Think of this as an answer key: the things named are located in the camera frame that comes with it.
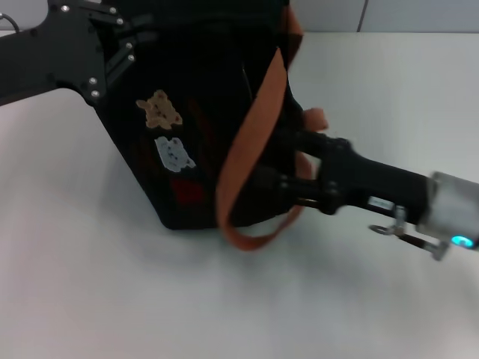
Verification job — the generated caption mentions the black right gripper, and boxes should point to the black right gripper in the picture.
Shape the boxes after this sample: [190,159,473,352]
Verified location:
[259,128,432,226]

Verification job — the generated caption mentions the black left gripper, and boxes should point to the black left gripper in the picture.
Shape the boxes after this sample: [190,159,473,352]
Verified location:
[0,0,158,107]

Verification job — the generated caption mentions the black food bag brown straps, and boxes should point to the black food bag brown straps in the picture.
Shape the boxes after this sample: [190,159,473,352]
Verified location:
[95,0,329,254]

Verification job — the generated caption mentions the left gripper connector cable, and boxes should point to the left gripper connector cable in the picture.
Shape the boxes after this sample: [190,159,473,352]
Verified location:
[0,13,20,31]

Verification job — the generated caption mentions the gripper connector cable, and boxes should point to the gripper connector cable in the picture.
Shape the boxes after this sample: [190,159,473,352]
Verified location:
[369,204,450,262]
[0,13,20,31]

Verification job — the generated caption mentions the right gripper connector cable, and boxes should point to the right gripper connector cable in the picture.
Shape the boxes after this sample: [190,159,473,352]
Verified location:
[369,204,450,262]

